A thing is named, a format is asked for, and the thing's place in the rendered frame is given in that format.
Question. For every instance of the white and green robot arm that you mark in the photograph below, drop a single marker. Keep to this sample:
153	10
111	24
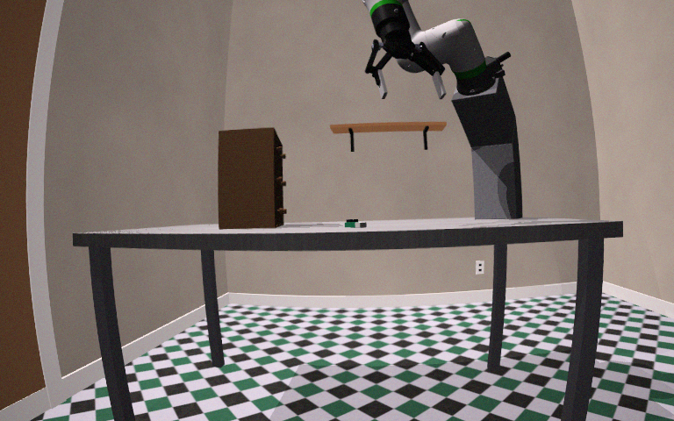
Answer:
454	43

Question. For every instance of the small brown chest of drawers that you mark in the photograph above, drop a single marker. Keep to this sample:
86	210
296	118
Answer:
246	186

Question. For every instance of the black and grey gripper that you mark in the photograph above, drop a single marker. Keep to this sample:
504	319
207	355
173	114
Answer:
397	43

